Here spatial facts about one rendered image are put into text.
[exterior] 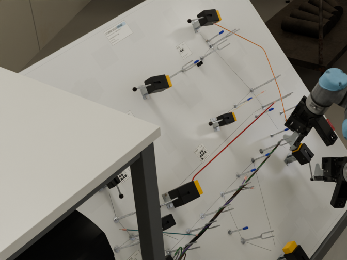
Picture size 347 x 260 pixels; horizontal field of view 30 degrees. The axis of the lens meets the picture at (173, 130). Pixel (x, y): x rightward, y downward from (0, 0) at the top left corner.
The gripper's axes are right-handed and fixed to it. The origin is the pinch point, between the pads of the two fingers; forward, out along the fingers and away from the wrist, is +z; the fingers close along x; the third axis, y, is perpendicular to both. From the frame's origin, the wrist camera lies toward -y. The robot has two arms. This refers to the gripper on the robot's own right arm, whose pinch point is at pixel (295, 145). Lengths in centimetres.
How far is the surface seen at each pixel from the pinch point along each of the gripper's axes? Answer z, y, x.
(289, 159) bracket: 6.9, -1.1, 0.9
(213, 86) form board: -7.3, 33.6, 5.0
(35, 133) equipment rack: -67, 42, 96
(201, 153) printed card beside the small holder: -2.8, 23.4, 27.9
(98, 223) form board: -7, 33, 71
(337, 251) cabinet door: 45, -38, -7
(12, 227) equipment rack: -75, 31, 116
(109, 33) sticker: -22, 66, 25
